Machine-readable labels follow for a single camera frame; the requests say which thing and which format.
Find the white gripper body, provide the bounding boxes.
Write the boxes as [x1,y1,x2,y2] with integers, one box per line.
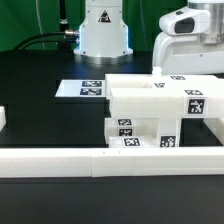
[152,0,224,75]

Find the white chair back frame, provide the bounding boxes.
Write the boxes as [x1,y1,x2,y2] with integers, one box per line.
[105,74,224,119]

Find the white chair seat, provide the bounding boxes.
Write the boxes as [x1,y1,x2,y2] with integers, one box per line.
[104,118,157,147]

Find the white right fence bar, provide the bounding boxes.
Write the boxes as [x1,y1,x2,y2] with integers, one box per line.
[204,118,224,145]

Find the white fence bar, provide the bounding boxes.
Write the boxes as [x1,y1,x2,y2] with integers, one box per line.
[0,147,224,178]
[204,118,224,145]

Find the black pole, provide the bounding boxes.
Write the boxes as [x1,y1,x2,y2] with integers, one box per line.
[58,0,68,32]

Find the white base tag plate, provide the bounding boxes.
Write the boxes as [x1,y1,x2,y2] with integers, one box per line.
[55,79,105,98]

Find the white left fence piece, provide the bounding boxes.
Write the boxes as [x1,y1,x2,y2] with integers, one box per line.
[0,106,6,132]

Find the white front fence bar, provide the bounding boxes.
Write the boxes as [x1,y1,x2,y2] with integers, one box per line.
[0,147,224,178]

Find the black cable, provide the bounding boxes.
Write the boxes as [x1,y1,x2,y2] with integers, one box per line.
[13,29,81,51]

